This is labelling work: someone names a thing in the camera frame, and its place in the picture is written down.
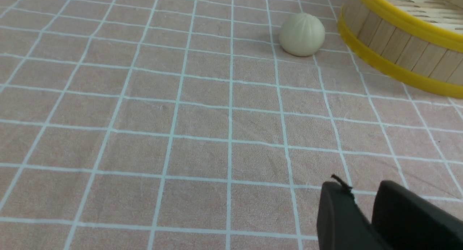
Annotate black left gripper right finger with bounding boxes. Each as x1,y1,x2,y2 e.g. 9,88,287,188
371,180,463,250

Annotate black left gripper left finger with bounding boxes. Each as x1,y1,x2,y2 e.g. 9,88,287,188
317,174,392,250

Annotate white steamed bun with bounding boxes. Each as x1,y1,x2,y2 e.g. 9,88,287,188
279,13,326,57

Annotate pink checkered tablecloth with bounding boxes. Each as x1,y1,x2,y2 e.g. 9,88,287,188
0,0,462,250

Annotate bamboo steamer tray yellow rims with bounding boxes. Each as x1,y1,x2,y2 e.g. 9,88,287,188
338,0,463,99

